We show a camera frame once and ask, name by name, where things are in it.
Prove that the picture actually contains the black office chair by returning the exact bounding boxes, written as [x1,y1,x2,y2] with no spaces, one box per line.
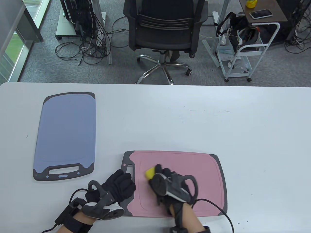
[123,0,209,85]

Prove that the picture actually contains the grey metal base plate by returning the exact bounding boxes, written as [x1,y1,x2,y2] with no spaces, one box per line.
[55,10,78,40]

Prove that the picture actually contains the white desk leg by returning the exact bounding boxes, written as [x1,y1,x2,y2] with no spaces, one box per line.
[92,0,112,65]

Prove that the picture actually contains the person's right hand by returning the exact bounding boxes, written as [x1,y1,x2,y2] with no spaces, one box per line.
[148,164,195,216]

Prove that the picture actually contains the glass window panel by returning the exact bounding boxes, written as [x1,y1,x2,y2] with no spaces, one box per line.
[0,27,34,83]

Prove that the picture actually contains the grey left hand controller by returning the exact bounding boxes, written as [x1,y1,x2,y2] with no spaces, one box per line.
[81,180,125,220]

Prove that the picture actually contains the person's left hand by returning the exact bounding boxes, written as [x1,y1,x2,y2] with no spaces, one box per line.
[84,169,136,207]

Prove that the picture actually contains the white cart with brown top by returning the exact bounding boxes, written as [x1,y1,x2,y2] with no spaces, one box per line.
[216,0,288,82]

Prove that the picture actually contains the pink cutting board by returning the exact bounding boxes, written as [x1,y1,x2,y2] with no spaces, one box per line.
[121,150,228,217]

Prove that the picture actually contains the silver metal desk leg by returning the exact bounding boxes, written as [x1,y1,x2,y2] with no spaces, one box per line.
[202,0,230,68]

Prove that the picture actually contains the black wrist camera strap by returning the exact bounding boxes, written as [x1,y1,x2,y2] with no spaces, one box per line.
[169,226,210,233]
[55,197,93,233]

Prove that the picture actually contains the black bag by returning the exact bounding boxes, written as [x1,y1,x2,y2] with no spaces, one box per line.
[216,12,261,52]

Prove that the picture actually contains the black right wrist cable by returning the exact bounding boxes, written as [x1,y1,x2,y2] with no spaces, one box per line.
[194,199,235,233]

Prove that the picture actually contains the grey hand controller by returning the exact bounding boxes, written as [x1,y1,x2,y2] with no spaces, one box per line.
[81,180,125,220]
[151,172,198,203]

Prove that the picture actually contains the black floor cable bundle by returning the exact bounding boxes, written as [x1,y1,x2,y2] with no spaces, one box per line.
[55,15,129,66]
[284,0,311,54]

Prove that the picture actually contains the black computer tower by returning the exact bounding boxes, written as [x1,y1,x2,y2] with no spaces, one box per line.
[60,0,97,37]

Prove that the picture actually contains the blue cutting board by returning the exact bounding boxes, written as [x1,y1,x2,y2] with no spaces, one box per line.
[33,92,96,181]

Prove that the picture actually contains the blue packet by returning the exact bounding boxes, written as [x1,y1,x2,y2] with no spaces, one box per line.
[217,46,235,56]

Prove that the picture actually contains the grey right hand controller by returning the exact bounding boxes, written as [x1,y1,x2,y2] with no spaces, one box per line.
[151,172,198,203]

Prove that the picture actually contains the white smartphone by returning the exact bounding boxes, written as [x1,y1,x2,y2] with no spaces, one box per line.
[249,9,274,20]

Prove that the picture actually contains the black right wrist camera strap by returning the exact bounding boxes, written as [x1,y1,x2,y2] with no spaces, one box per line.
[169,226,210,233]

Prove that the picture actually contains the black left wrist camera strap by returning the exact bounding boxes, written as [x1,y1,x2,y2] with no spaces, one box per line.
[55,197,93,233]

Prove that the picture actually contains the person's right forearm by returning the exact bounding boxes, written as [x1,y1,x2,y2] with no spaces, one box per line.
[169,203,210,233]

